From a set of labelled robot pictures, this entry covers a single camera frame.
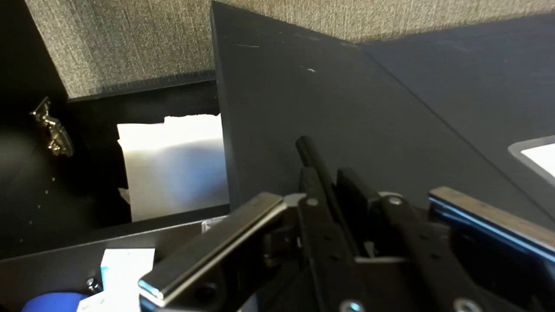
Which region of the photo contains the white paper inside cabinet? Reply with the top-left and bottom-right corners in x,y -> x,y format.
117,114 -> 229,221

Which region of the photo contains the blue round object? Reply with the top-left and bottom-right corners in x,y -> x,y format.
21,290 -> 84,312

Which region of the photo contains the black cabinet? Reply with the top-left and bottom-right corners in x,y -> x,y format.
2,1 -> 555,312

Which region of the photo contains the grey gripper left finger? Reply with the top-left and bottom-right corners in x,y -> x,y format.
137,192 -> 288,308

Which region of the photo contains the white label sticker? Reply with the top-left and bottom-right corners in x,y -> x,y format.
509,134 -> 555,186

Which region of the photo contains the brass cabinet hinge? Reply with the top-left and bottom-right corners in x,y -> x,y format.
32,96 -> 75,157

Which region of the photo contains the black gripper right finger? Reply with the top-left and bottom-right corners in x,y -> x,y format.
429,186 -> 555,263

